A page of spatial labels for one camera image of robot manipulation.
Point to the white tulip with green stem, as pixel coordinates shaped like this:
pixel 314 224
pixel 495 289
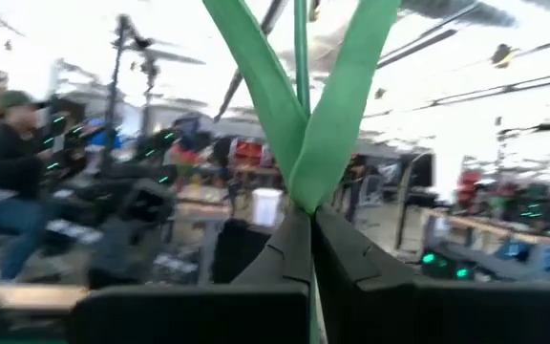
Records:
pixel 313 157

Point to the white bucket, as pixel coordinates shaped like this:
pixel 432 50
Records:
pixel 266 206

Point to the person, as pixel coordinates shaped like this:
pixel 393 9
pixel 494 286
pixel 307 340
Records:
pixel 12 157

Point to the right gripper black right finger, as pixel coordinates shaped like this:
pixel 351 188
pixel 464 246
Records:
pixel 447 315

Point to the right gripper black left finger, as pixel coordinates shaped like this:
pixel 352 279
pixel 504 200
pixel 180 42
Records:
pixel 198 315

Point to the black light stand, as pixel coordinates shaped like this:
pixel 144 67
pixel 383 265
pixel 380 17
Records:
pixel 112 95

